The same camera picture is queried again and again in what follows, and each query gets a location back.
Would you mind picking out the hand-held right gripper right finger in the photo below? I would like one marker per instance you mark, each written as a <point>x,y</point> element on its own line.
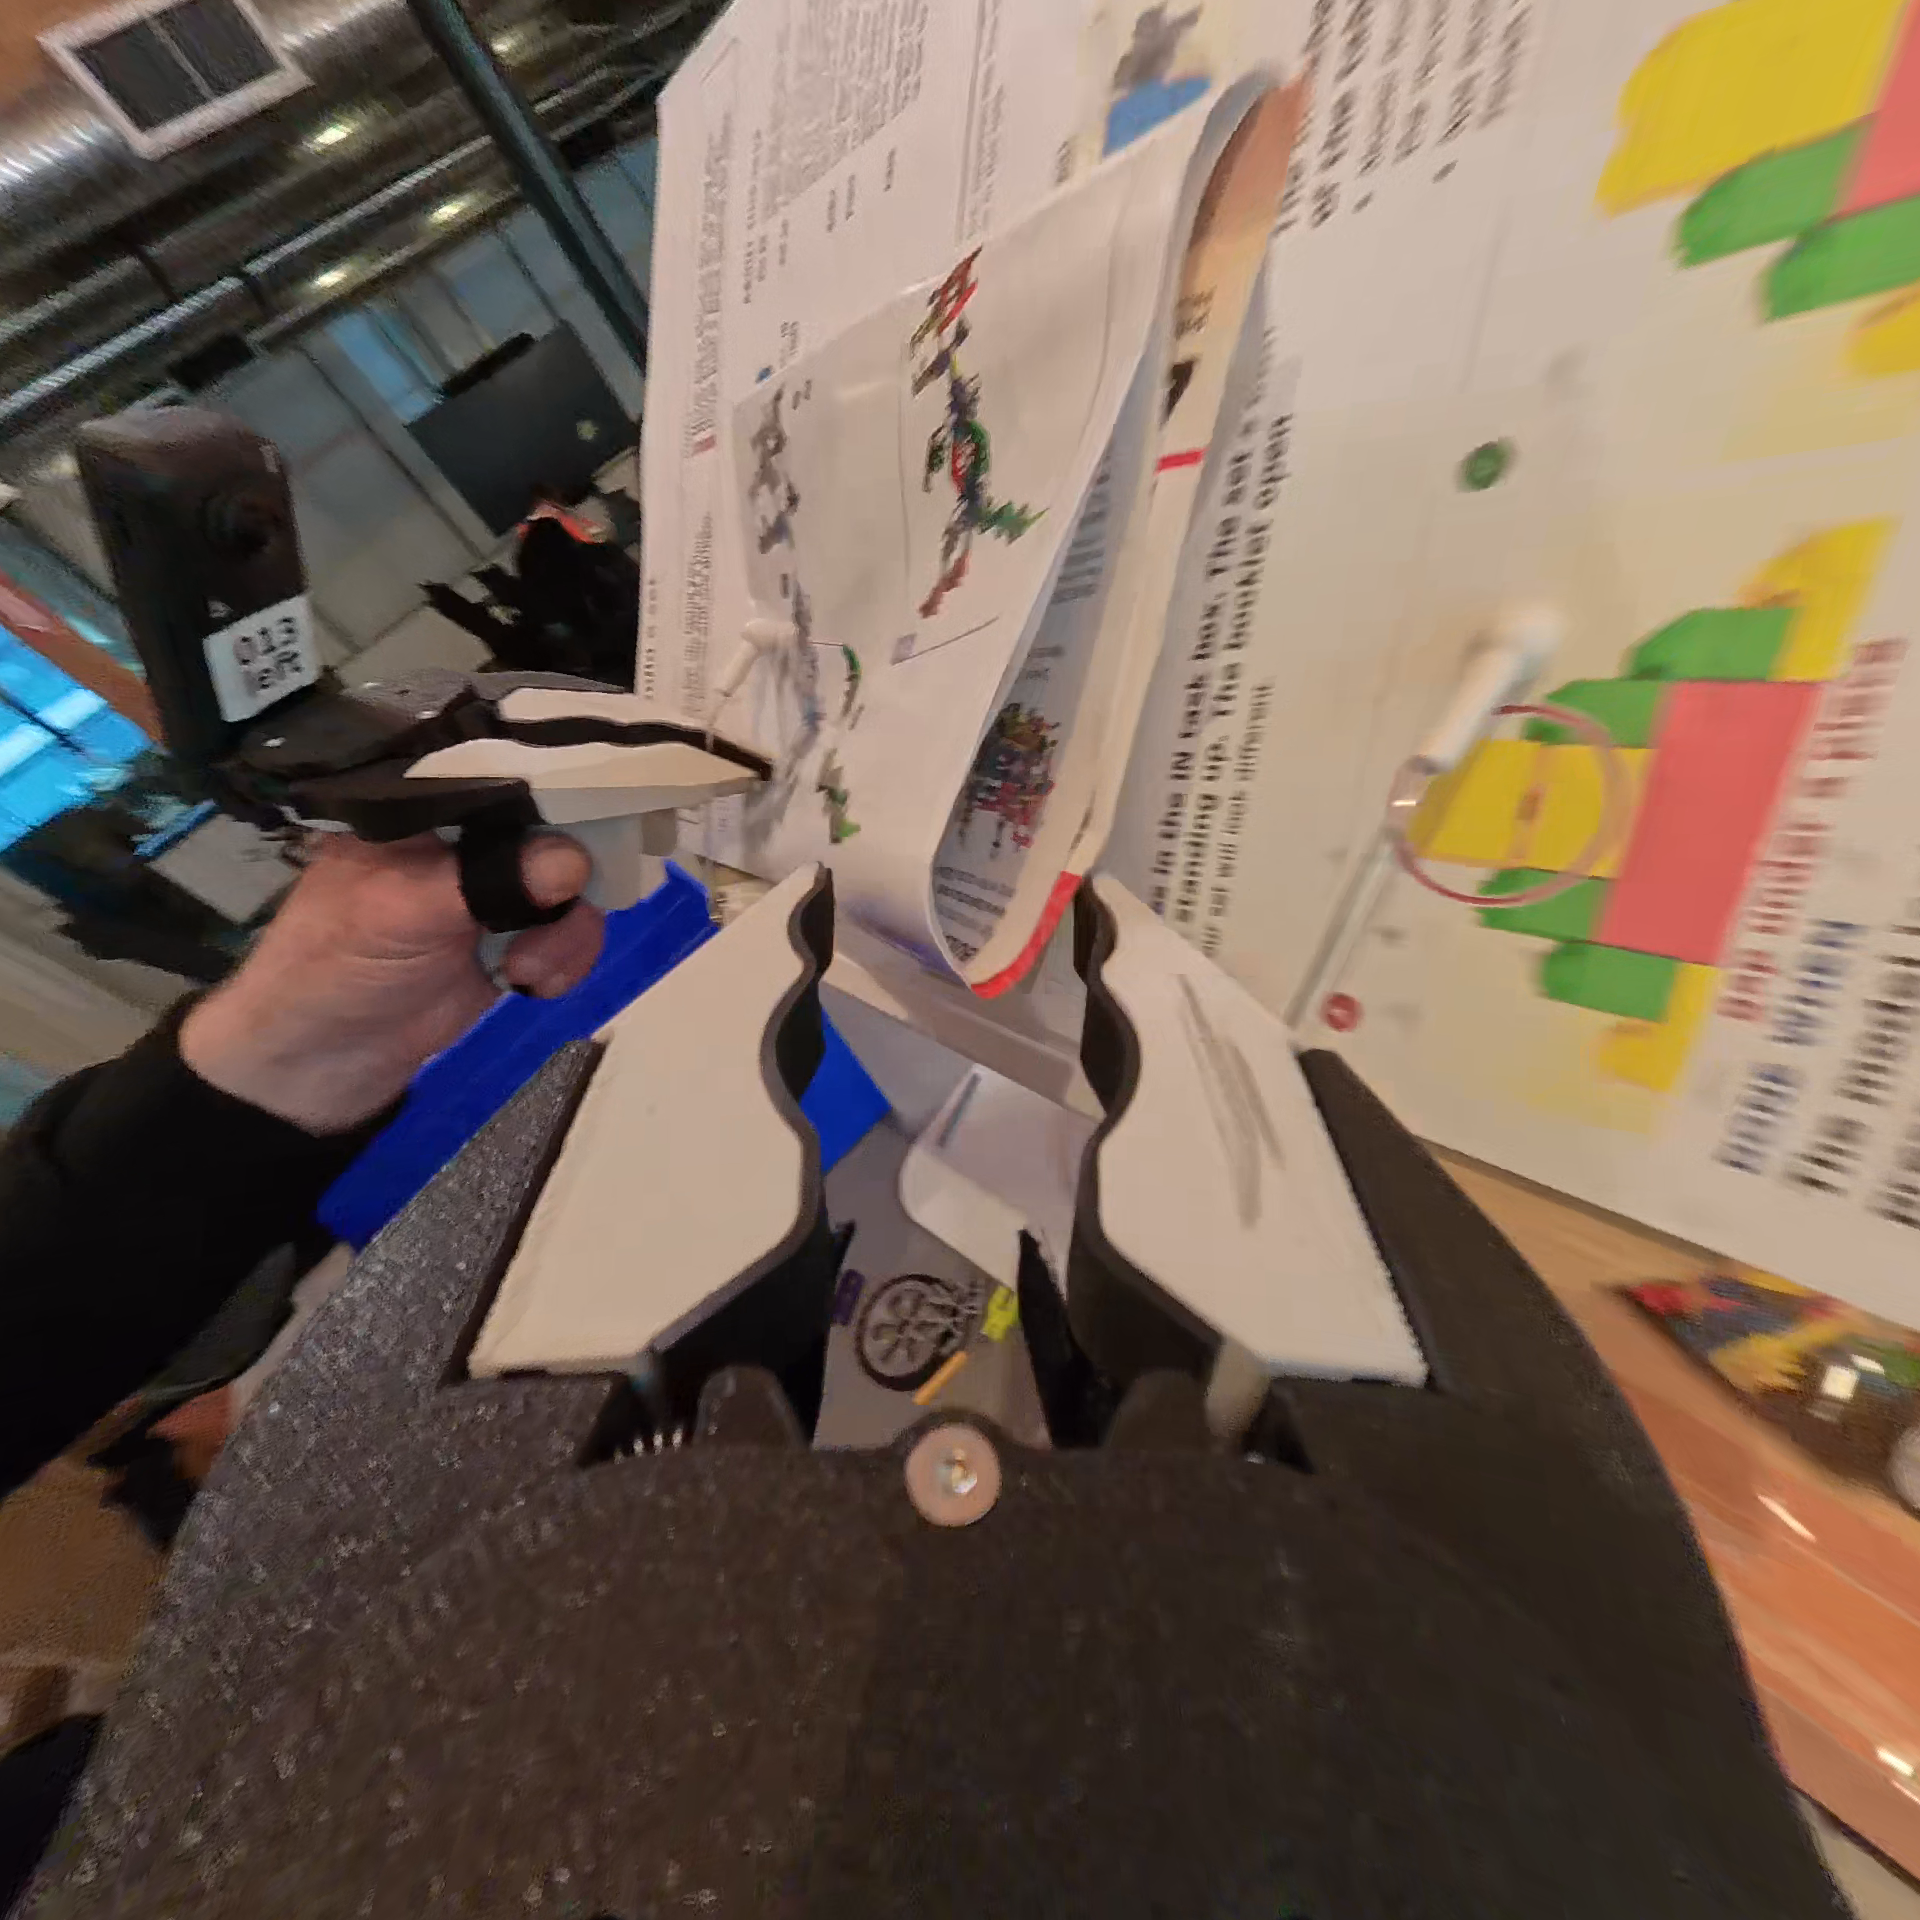
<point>1247,1201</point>

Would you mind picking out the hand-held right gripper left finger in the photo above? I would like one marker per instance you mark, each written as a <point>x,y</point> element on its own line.
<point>674,1185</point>

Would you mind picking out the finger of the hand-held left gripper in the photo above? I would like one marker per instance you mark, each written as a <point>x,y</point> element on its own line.
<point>599,713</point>
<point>631,771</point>

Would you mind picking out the paper instruction sheet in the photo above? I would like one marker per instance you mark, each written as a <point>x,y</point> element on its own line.
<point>1052,448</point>

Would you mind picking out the person's left forearm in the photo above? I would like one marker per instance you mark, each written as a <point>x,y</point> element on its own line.
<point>101,1234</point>

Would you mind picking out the person's left hand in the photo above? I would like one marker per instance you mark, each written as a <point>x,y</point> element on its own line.
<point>345,995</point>

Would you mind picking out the purple toy connector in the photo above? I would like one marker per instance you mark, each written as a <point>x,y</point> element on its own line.
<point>843,1297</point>

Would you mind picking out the blue plastic bin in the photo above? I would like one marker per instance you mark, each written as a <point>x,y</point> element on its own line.
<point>447,1108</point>

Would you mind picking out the grey toy wheel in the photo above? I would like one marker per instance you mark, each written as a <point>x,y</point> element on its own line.
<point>917,1333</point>

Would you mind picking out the yellow toy rod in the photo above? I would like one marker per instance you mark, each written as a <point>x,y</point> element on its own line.
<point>941,1380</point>

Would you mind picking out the white air vent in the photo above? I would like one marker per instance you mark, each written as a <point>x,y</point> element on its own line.
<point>175,66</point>

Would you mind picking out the white instruction sign board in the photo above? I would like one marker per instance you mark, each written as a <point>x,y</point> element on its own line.
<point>1503,374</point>

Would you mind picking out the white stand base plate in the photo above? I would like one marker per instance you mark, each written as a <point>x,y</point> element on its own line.
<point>991,1175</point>

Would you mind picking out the black wall monitor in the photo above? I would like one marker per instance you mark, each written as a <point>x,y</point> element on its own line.
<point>522,434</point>

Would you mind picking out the silver ventilation duct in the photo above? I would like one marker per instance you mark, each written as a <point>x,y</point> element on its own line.
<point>150,230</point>

